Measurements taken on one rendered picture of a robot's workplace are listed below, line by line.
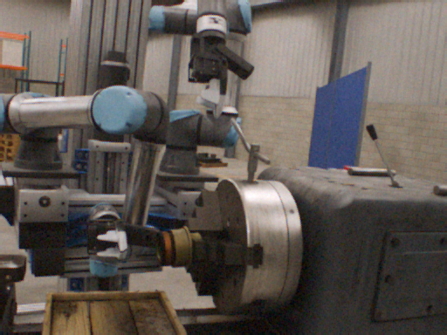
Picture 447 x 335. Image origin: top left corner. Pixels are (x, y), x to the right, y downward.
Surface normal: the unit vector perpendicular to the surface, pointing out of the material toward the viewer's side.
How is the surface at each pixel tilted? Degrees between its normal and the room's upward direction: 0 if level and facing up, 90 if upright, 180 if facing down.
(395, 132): 90
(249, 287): 106
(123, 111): 89
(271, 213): 47
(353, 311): 89
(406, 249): 90
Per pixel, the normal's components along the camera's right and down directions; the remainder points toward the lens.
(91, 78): 0.53, 0.19
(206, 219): 0.37, -0.48
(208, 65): 0.40, -0.15
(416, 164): -0.76, 0.02
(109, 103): -0.17, 0.12
